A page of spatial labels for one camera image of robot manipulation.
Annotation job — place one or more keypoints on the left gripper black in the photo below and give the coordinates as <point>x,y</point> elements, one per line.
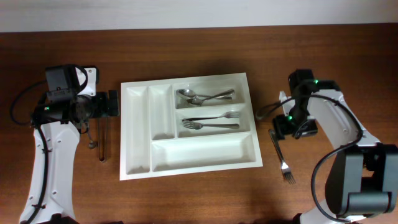
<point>104,110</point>

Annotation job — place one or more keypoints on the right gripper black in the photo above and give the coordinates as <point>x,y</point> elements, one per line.
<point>281,127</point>

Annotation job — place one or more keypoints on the steel fork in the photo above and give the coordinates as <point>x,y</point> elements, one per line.
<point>228,115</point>
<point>286,171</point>
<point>197,126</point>

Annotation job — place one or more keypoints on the steel tablespoon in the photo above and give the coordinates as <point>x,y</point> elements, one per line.
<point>198,101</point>
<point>187,93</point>

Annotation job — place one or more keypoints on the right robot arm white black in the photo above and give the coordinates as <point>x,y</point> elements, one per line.
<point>362,182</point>

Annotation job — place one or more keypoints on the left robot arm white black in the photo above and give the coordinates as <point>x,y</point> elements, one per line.
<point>61,116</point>

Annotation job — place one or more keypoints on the small steel teaspoon angled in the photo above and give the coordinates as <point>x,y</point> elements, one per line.
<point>92,143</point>

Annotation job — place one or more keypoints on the white plastic cutlery tray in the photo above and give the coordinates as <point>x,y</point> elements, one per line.
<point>154,142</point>

